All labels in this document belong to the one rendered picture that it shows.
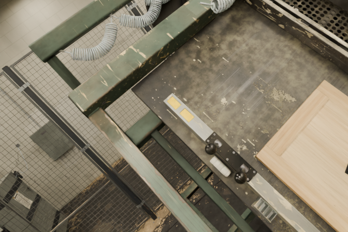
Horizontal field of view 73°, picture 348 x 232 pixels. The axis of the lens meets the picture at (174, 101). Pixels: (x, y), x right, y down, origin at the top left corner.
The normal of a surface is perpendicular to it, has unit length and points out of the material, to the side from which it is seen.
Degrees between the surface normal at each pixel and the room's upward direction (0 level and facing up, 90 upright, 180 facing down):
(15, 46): 90
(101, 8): 90
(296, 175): 55
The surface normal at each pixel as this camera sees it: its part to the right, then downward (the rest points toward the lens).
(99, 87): -0.03, -0.37
